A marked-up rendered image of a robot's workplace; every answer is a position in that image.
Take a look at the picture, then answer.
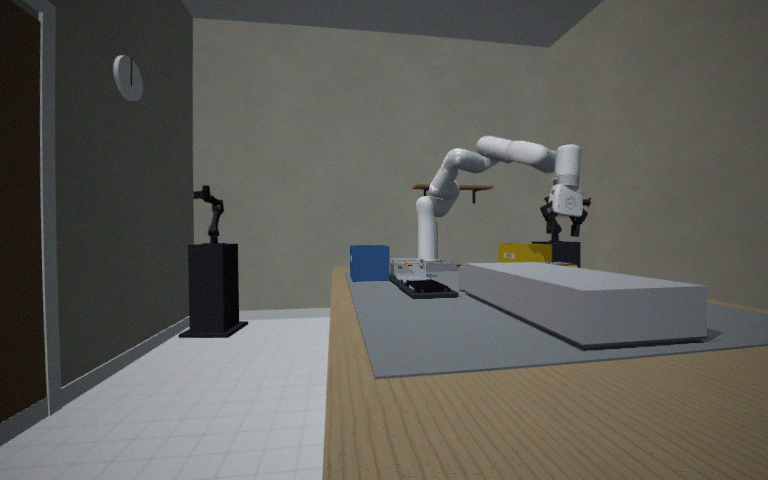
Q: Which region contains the blue bin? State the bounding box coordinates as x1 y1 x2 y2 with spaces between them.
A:
350 245 390 282

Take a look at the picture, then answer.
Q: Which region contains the yellow translucent bin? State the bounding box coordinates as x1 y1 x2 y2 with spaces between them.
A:
499 243 552 263

